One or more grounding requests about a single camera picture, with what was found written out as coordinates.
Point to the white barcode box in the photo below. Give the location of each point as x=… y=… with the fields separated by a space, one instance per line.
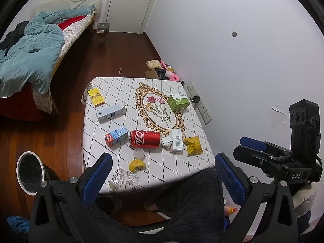
x=177 y=144

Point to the blue cloth on floor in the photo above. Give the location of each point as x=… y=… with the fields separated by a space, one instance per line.
x=19 y=224

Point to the black camera box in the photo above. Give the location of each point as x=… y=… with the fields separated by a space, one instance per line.
x=305 y=126

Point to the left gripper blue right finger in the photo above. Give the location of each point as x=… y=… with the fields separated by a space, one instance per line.
x=234 y=179

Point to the white wall power strip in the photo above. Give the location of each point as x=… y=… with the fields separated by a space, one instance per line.
x=201 y=107

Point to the yellow red box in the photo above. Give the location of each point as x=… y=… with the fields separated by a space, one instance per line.
x=96 y=97

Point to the long light blue box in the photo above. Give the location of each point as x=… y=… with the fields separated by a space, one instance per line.
x=108 y=113

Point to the white floral tablecloth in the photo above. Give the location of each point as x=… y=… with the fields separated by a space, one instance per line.
x=147 y=109

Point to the yellow snack packet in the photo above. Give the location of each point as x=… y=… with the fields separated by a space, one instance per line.
x=193 y=145

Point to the red blue milk carton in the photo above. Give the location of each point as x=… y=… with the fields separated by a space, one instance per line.
x=116 y=136

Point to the teal blue duvet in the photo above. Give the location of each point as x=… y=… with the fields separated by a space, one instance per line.
x=33 y=58

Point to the red blanket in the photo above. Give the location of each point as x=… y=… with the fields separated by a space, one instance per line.
x=67 y=23

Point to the white paper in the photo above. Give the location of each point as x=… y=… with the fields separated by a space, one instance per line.
x=167 y=142

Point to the cardboard box on floor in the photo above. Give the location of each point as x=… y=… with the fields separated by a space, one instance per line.
x=153 y=66

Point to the yellow peel piece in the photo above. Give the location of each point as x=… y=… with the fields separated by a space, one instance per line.
x=135 y=164

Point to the orange capped bottle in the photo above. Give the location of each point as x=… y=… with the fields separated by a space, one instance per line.
x=228 y=210

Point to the green white box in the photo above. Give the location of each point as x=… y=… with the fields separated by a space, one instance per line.
x=178 y=102

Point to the pink toy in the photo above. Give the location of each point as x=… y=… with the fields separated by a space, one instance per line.
x=170 y=75

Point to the red cola can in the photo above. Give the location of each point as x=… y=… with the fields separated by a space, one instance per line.
x=144 y=139

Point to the wooden bed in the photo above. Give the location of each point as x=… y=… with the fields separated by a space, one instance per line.
x=28 y=104

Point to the white plastic lid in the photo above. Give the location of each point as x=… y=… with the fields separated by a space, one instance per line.
x=138 y=153

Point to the black clothing on bed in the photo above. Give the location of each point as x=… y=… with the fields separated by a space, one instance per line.
x=13 y=36

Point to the black white trash bin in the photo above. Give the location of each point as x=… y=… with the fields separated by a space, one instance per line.
x=31 y=172

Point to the white door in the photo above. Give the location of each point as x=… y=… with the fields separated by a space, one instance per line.
x=128 y=16

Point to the small grey stool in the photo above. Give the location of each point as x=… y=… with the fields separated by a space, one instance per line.
x=103 y=29

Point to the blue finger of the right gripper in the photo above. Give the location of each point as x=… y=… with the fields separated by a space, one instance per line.
x=253 y=144

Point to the black plug adapter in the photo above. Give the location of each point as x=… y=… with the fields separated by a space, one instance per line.
x=195 y=99

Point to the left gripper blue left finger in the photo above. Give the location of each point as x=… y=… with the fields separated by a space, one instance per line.
x=94 y=177

